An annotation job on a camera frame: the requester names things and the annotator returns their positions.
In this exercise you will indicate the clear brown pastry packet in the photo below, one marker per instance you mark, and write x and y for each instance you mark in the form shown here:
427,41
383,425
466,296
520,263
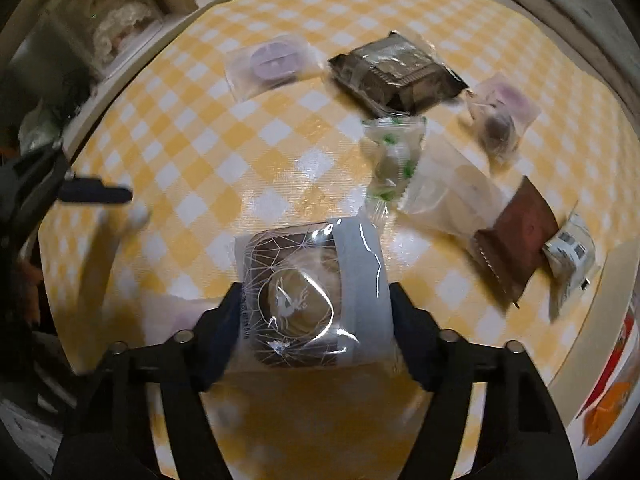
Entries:
300,300

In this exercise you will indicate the dark brown snack packet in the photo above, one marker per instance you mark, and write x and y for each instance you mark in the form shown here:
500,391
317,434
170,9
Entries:
395,75

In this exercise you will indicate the brown ball snack packet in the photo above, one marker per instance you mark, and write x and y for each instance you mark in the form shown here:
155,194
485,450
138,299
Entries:
495,130

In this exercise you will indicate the long wooden shelf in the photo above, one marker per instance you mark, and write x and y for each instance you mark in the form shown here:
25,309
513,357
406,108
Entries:
165,20

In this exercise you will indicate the green dotted clear packet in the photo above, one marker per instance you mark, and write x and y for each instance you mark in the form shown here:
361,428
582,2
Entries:
392,165

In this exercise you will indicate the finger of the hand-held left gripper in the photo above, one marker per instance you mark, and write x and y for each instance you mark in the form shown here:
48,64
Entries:
95,191

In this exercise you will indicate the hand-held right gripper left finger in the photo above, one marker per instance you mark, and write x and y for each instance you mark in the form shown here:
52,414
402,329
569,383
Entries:
220,342

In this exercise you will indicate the reddish brown snack packet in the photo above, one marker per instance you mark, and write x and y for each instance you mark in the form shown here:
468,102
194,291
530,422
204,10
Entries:
520,235

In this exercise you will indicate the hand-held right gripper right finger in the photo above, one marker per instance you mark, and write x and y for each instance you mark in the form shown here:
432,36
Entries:
415,342

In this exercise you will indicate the silver white snack packet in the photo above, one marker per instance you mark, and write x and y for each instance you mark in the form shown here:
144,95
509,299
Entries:
570,250

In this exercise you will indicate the lace patterned picture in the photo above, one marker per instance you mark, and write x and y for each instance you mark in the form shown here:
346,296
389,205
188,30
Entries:
120,25

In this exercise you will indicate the white translucent pastry packet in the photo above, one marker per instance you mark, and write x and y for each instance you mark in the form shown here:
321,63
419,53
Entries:
450,190

